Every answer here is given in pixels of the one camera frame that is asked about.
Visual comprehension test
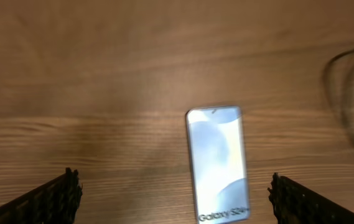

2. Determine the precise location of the black USB charging cable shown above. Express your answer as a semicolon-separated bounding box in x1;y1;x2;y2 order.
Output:
322;42;354;159

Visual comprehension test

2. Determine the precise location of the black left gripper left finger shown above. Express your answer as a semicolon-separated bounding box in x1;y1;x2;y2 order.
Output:
0;167;83;224

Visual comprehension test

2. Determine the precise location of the blue Galaxy smartphone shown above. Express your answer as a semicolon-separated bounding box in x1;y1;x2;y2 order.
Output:
185;106;251;223

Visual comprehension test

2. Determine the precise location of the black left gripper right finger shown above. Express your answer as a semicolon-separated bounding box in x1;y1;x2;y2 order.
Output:
268;173;354;224

